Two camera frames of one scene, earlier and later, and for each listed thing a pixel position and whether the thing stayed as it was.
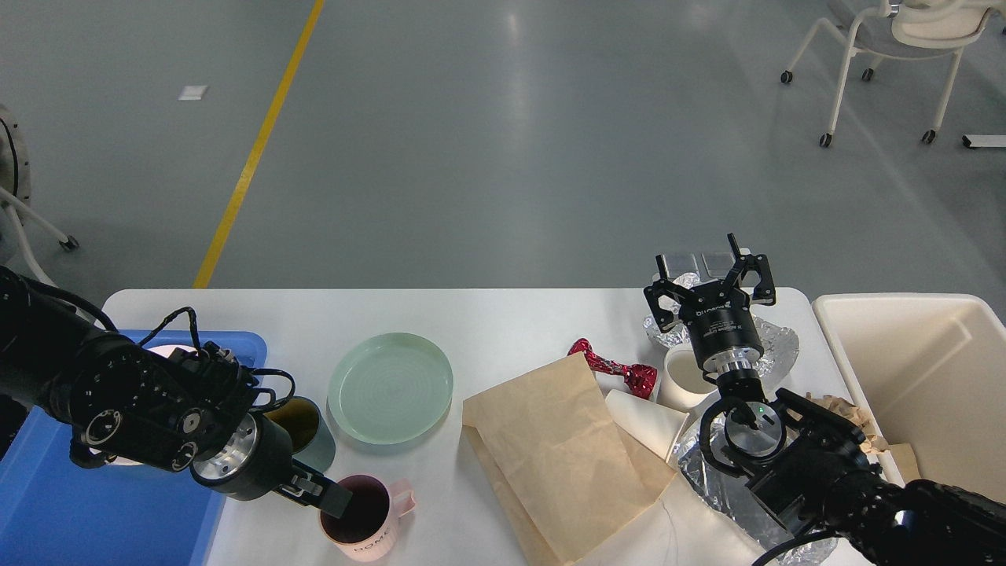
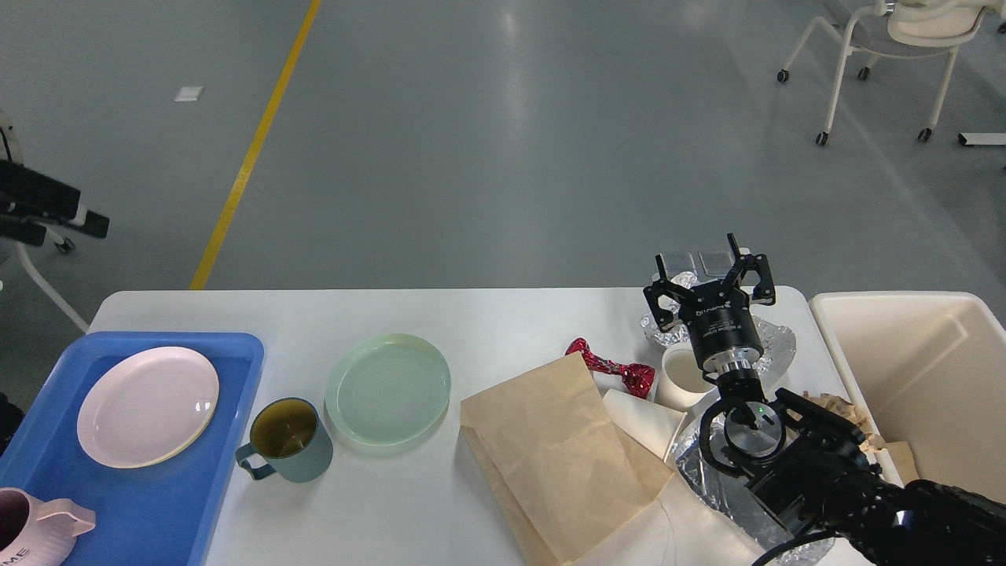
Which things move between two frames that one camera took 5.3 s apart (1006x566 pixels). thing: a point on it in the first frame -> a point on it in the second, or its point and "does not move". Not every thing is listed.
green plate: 390,388 does not move
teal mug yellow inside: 313,443 does not move
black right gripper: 717,314 does not move
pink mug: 366,531 -> 36,532
